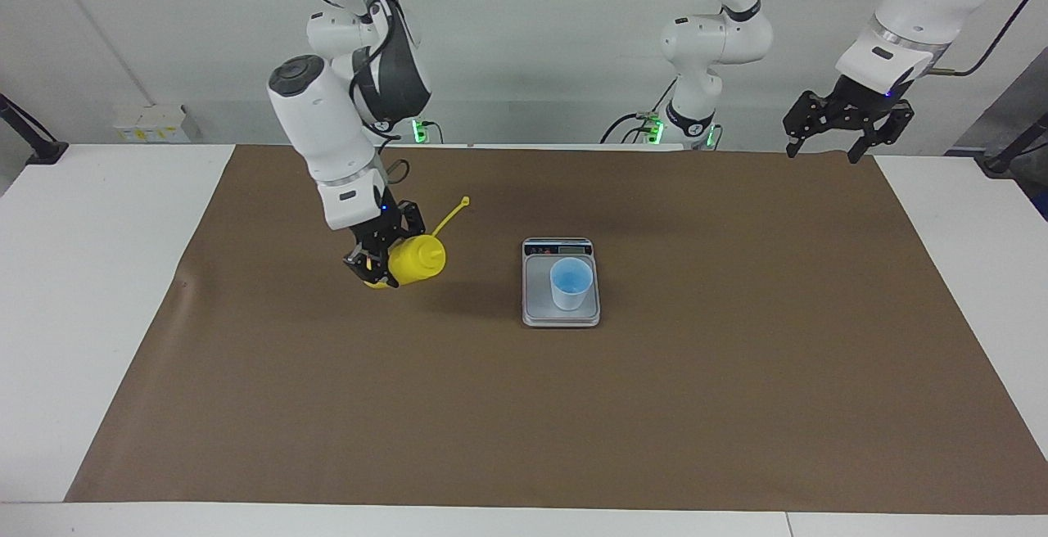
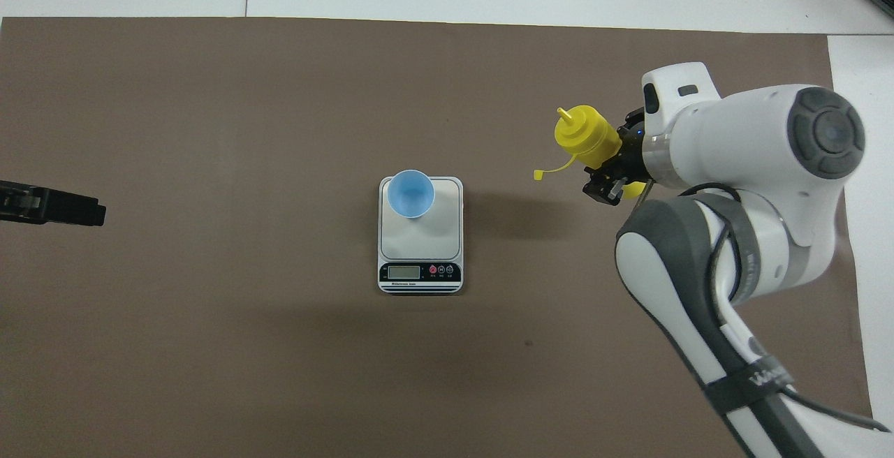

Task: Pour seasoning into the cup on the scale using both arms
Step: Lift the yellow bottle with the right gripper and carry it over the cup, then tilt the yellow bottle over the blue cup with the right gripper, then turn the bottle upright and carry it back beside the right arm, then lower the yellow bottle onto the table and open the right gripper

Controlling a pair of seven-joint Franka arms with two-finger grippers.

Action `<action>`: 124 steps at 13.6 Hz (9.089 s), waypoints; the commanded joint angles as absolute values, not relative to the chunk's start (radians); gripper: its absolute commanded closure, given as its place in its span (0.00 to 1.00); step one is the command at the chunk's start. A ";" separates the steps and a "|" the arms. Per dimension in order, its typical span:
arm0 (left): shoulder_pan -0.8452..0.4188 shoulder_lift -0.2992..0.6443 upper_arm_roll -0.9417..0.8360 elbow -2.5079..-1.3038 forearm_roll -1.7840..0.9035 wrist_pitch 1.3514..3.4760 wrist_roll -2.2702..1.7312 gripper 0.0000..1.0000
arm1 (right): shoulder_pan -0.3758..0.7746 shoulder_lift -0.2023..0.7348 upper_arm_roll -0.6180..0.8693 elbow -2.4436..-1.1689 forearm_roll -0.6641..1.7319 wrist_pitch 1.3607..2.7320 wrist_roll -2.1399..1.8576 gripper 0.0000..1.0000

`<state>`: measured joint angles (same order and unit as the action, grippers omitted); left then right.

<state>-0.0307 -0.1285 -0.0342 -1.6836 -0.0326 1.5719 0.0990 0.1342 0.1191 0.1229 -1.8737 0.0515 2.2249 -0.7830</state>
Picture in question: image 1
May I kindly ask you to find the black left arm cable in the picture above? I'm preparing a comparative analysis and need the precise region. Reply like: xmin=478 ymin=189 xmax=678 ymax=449
xmin=757 ymin=0 xmax=1048 ymax=79

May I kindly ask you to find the light blue plastic cup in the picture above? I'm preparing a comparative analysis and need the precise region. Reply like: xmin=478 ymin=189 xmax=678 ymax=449
xmin=549 ymin=258 xmax=594 ymax=312

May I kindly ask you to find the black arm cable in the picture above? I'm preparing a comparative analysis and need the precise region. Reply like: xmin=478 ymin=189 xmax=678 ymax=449
xmin=303 ymin=0 xmax=410 ymax=187
xmin=757 ymin=0 xmax=1048 ymax=79

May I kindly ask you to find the silver digital kitchen scale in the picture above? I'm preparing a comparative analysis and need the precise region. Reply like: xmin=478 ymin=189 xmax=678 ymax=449
xmin=522 ymin=237 xmax=602 ymax=328

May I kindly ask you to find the black base cable bundle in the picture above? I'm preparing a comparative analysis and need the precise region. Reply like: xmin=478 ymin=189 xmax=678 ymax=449
xmin=600 ymin=77 xmax=679 ymax=145

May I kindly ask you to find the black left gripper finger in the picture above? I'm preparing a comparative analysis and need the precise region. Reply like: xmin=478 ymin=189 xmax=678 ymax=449
xmin=847 ymin=102 xmax=915 ymax=165
xmin=784 ymin=91 xmax=834 ymax=160

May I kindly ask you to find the brown paper table mat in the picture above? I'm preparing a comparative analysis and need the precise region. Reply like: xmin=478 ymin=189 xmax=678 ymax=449
xmin=64 ymin=144 xmax=1048 ymax=515

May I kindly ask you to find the white wall socket box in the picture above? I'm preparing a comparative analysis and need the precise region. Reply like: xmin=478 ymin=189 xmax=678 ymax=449
xmin=113 ymin=105 xmax=191 ymax=143

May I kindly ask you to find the black clamp stand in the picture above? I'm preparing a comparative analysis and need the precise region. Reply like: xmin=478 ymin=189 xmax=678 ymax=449
xmin=974 ymin=111 xmax=1048 ymax=176
xmin=0 ymin=93 xmax=69 ymax=165

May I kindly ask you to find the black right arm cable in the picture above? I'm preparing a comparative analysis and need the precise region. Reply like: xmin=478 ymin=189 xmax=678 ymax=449
xmin=303 ymin=0 xmax=410 ymax=187

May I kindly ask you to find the yellow squeeze bottle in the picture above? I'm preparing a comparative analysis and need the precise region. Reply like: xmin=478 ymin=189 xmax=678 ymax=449
xmin=364 ymin=196 xmax=472 ymax=290

